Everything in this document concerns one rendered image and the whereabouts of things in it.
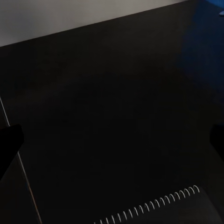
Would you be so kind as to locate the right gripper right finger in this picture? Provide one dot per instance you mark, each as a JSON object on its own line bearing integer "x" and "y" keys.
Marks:
{"x": 217, "y": 139}

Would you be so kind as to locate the desk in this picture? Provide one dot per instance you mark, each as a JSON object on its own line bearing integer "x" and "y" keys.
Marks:
{"x": 114, "y": 115}

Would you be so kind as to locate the notebook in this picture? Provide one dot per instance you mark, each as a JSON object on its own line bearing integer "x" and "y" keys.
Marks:
{"x": 189, "y": 207}

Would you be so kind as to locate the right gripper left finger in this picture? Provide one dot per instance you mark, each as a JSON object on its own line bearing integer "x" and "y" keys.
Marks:
{"x": 11, "y": 139}

